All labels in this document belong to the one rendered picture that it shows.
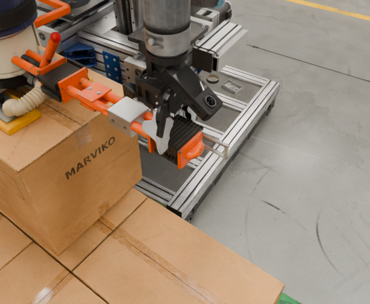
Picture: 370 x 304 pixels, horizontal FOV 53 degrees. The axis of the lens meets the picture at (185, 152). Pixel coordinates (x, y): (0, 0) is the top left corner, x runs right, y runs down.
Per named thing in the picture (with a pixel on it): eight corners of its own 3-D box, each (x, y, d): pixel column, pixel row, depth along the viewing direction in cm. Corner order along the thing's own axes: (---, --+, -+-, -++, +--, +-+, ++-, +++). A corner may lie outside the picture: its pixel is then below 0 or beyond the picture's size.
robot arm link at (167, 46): (199, 21, 60) (167, 41, 56) (199, 46, 63) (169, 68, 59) (164, 8, 63) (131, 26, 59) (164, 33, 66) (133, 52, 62)
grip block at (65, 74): (40, 92, 92) (33, 72, 88) (70, 74, 98) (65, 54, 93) (62, 105, 89) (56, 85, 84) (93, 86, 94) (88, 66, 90)
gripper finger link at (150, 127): (143, 143, 76) (152, 102, 72) (166, 156, 74) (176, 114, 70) (133, 147, 74) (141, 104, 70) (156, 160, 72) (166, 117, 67)
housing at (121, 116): (108, 125, 83) (105, 110, 80) (129, 110, 87) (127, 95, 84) (131, 139, 81) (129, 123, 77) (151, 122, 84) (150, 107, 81)
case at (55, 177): (-48, 170, 140) (-107, 81, 112) (38, 115, 163) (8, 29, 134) (58, 257, 116) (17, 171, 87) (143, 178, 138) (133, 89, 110)
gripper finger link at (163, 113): (164, 131, 73) (175, 88, 69) (172, 134, 72) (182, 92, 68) (149, 136, 69) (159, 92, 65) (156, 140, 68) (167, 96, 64)
